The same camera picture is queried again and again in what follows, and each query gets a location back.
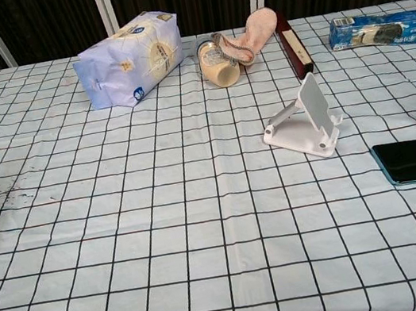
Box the white folding phone stand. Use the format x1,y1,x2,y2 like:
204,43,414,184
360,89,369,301
252,67,351,171

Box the blue cookie pack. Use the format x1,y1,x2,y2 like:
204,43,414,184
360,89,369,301
325,4,416,60

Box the cream glass jar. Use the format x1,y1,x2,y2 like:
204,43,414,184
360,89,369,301
193,32,245,93

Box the white black-grid tablecloth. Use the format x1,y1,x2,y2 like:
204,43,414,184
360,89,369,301
0,0,416,311

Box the dark red long box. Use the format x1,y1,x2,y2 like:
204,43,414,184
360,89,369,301
272,5,318,84

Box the blue white paper bag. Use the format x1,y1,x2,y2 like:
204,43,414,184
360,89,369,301
65,6,193,117

